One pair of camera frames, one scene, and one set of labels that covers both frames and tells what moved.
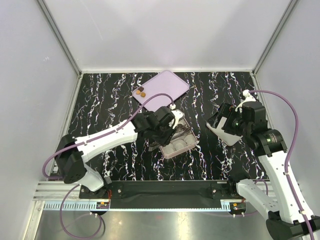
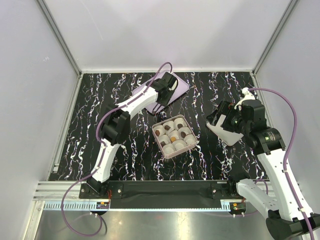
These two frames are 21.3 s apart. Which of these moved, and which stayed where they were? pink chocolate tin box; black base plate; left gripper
Moved: left gripper
Stayed: black base plate; pink chocolate tin box
